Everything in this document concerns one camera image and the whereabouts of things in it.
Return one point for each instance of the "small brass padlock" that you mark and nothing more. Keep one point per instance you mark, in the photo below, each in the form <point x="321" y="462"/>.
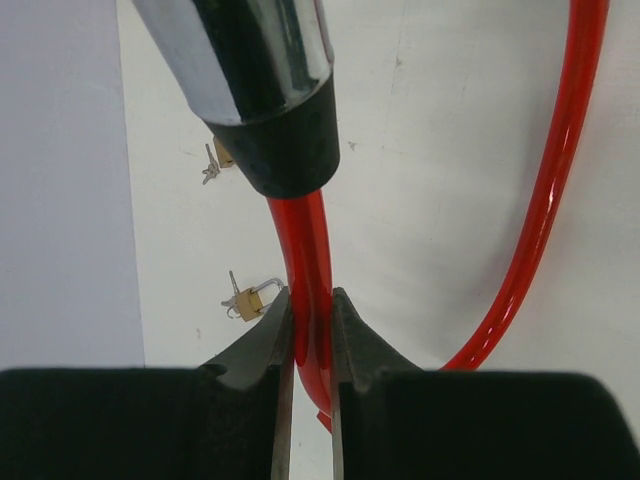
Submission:
<point x="248" y="304"/>
<point x="223" y="157"/>

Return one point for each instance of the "small silver key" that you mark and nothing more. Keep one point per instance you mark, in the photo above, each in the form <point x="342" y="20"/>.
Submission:
<point x="213" y="169"/>

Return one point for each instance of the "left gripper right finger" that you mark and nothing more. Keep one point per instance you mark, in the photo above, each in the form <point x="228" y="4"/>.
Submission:
<point x="394" y="420"/>

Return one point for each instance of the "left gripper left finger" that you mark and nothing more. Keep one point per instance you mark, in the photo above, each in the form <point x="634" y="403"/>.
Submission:
<point x="229" y="418"/>

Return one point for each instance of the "red cable lock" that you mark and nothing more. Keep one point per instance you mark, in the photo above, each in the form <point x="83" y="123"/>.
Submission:
<point x="259" y="74"/>

